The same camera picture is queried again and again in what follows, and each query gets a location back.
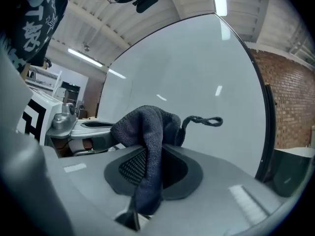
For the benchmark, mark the dark grey bin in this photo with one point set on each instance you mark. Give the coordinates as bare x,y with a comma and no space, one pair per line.
288,173

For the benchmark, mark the dark grey knitted cloth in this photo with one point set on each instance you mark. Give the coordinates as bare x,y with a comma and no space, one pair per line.
150,131

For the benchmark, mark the black head-worn camera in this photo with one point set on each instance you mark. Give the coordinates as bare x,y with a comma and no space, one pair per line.
146,1

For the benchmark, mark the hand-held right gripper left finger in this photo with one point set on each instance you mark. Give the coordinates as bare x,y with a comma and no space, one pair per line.
81,181

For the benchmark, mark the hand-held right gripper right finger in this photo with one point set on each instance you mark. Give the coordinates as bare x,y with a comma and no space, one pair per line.
221,181

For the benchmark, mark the white metal shelf rack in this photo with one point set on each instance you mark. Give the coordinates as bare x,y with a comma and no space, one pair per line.
43,79

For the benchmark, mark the black cabinet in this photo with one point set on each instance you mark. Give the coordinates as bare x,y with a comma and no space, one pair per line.
71,91

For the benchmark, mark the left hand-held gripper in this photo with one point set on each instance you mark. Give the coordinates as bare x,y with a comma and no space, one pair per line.
51,112

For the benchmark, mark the whiteboard with black frame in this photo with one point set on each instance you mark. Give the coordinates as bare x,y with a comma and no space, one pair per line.
187,82

